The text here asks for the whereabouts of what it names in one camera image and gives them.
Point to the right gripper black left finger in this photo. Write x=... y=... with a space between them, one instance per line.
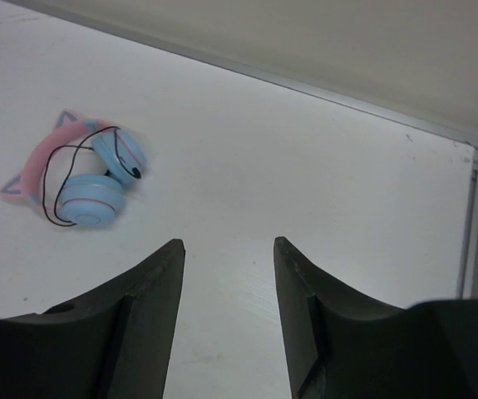
x=111 y=342

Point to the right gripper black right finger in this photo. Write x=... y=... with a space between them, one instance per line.
x=340 y=343

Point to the pink blue cat-ear headphones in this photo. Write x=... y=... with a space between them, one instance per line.
x=89 y=200

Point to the right metal table rail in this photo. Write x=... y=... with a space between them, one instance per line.
x=470 y=237

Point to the metal table rail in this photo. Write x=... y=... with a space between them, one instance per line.
x=470 y=237
x=468 y=136

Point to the rear metal table rail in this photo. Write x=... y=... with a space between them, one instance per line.
x=468 y=136

